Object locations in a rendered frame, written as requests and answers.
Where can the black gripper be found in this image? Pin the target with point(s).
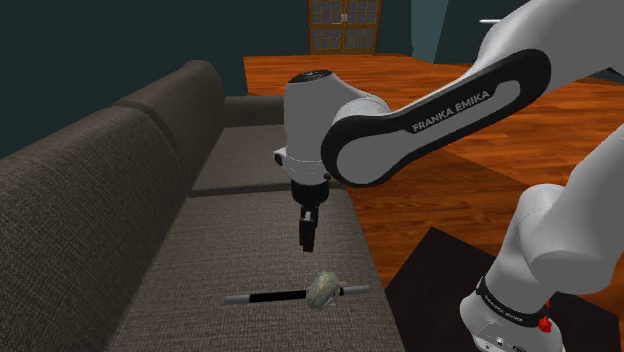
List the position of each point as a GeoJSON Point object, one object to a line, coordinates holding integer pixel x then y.
{"type": "Point", "coordinates": [309, 191]}

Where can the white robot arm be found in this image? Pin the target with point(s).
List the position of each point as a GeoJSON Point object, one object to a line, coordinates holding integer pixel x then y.
{"type": "Point", "coordinates": [438, 126]}

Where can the green mottled stone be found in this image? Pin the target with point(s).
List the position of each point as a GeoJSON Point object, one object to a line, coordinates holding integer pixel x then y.
{"type": "Point", "coordinates": [322, 290]}

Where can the grey and black rod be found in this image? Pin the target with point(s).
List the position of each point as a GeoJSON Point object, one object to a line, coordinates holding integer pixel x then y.
{"type": "Point", "coordinates": [273, 296]}

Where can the grey fabric sofa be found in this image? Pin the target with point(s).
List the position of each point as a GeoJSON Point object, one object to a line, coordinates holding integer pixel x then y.
{"type": "Point", "coordinates": [146, 219]}

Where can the brown wooden glazed door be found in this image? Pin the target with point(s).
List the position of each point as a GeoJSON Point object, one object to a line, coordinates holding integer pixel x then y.
{"type": "Point", "coordinates": [344, 26]}

